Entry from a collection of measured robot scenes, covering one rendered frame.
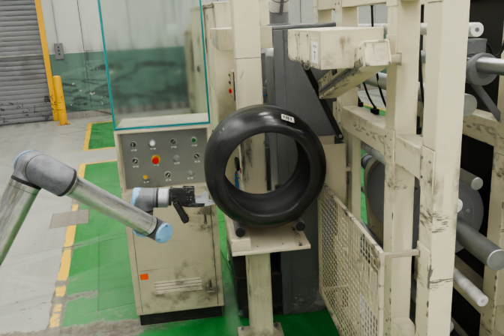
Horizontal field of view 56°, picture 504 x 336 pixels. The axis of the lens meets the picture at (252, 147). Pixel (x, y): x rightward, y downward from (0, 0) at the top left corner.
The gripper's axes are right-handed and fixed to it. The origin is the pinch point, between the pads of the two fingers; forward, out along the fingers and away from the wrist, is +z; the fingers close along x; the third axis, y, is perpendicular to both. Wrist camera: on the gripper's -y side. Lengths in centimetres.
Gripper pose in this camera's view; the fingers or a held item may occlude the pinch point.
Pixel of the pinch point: (211, 203)
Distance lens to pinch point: 225.4
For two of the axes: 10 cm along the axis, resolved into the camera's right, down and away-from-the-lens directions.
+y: 0.7, -9.7, -2.4
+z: 9.9, 0.4, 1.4
